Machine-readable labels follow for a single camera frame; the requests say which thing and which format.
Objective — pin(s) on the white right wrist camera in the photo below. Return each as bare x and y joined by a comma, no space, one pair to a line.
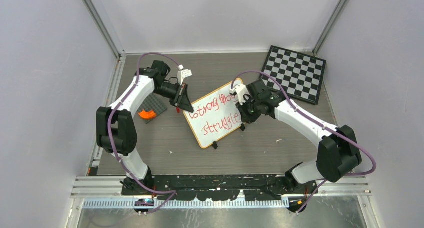
241,92

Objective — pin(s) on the aluminium rail frame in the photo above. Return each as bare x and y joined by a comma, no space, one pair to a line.
104,192

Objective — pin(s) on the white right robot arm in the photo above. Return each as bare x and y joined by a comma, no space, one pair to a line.
337,154

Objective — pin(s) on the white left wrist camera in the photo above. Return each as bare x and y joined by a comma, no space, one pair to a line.
182,74

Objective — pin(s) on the white whiteboard orange frame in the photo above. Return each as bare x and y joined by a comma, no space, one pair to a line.
215,116

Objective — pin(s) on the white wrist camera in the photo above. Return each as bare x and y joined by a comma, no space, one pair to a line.
241,92
182,74

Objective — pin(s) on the grey studded building plate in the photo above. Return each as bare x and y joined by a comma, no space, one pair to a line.
152,102

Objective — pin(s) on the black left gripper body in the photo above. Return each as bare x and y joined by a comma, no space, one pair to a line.
169,91

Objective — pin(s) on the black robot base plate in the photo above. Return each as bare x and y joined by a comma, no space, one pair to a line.
219,188

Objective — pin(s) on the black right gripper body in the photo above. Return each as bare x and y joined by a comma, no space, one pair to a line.
250,109

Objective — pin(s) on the orange curved block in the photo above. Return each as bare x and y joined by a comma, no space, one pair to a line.
147,115

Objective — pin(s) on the black white checkerboard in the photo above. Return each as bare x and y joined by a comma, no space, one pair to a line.
301,75

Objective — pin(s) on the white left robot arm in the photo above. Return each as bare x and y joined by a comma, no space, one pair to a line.
115,128

